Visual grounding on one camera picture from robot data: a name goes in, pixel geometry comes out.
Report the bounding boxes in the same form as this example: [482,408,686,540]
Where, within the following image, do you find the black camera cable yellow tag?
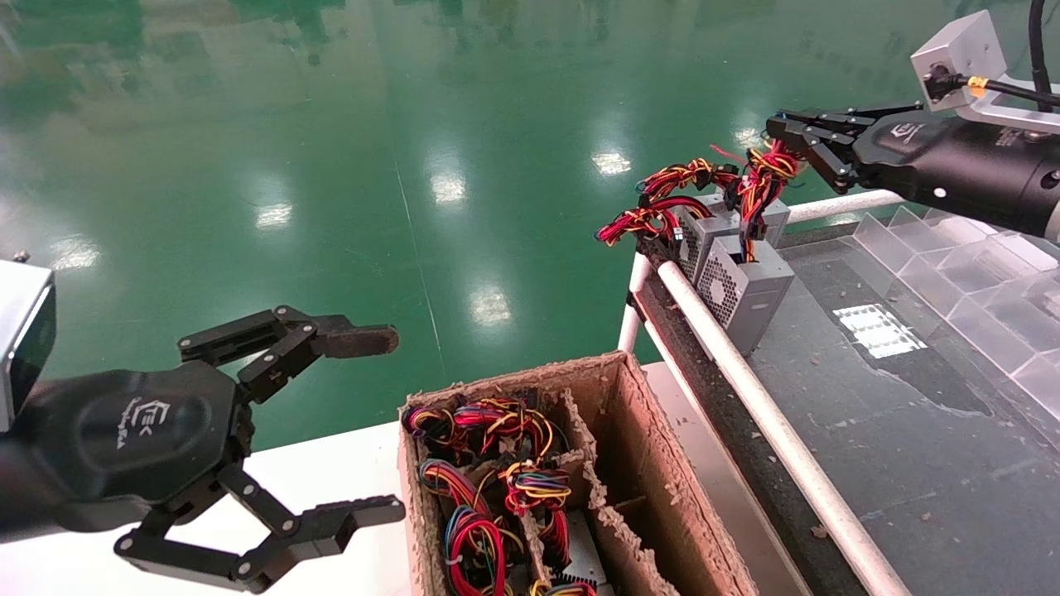
[926,69,1060,108]

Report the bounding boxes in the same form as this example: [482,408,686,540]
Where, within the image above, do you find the plain grey power supply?
[638,159,792,249]

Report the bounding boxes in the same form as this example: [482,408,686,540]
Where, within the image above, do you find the grey power supply with wires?
[696,141,802,357]

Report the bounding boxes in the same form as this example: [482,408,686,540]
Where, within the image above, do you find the plain black cable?
[1029,0,1054,92]

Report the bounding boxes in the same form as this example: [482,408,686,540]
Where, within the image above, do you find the worn brown cardboard box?
[397,352,759,596]

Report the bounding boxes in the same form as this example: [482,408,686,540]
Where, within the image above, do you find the silver camera bracket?
[965,89,1060,133]

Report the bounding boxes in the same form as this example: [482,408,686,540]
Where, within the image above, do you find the white pipe leg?
[617,252,655,355]

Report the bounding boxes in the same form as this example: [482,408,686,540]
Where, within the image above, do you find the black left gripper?
[12,360,407,594]

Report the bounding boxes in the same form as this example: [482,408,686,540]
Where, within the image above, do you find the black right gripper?
[766,102,1029,226]

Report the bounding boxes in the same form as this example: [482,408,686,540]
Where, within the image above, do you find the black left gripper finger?
[176,305,400,406]

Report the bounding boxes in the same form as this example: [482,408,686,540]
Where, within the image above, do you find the red blue wire bundle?
[443,507,509,596]

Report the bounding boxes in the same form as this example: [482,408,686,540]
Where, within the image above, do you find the white pipe cross rail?
[787,189,908,226]

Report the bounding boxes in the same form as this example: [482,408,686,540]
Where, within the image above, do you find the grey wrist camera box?
[0,258,57,433]
[911,10,1009,113]

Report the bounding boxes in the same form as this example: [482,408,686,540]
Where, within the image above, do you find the silver power supply red wires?
[537,509,615,596]

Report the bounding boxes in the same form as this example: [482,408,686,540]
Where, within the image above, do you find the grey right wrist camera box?
[911,10,1009,113]

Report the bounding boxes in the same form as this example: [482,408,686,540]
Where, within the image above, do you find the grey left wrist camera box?
[0,258,57,433]

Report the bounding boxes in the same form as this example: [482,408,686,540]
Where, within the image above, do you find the multicolour wire bundle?
[420,459,498,518]
[501,462,574,516]

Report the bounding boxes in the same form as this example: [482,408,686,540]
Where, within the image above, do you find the silver perforated power supply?
[595,196,746,286]

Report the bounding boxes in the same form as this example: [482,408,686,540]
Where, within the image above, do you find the clear acrylic divider rack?
[851,205,1060,452]

